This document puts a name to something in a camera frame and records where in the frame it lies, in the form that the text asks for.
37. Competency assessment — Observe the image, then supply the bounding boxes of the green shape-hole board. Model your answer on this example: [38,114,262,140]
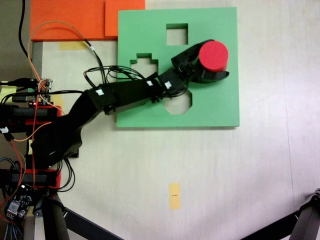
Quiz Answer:
[116,6,240,130]

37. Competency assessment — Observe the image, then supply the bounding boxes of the red clamp with black bar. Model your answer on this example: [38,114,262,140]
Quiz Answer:
[0,104,63,126]
[0,168,62,190]

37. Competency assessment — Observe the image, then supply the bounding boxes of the yellow paper strip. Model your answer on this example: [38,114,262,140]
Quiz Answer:
[169,182,181,211]

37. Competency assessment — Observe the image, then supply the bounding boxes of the red cylinder block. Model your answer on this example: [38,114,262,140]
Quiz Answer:
[198,41,230,74]

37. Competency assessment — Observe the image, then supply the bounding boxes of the braided grey cable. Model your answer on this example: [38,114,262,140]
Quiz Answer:
[4,221,25,240]

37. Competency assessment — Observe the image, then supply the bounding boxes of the small black circuit board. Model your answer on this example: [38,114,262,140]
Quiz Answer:
[4,194,34,224]

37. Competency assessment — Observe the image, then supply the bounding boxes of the red wire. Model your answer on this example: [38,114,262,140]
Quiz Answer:
[0,104,40,213]

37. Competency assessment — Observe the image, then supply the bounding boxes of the yellow sticky note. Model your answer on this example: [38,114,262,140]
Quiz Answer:
[0,85,19,101]

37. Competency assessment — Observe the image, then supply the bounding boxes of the circuit board with wires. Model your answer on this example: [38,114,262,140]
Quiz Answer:
[26,77,55,106]

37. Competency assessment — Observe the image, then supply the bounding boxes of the black power cable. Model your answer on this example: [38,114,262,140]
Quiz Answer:
[19,0,29,58]

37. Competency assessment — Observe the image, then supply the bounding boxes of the yellow tape piece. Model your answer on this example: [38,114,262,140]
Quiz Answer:
[59,41,87,51]

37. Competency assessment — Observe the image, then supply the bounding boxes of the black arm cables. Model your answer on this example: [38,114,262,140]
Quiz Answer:
[83,49,150,89]

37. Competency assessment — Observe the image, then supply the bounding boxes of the orange cable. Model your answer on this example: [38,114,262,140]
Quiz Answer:
[27,20,96,85]

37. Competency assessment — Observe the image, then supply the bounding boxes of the grey tripod leg with clamps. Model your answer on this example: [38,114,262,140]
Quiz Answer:
[289,187,320,240]

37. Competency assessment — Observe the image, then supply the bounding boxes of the black tripod leg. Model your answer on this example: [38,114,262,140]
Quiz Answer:
[33,193,70,240]

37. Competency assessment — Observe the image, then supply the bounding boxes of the orange flat block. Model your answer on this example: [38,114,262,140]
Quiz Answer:
[29,0,119,42]

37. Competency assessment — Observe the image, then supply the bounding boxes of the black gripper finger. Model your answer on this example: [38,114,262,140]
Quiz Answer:
[196,69,230,84]
[185,39,216,61]

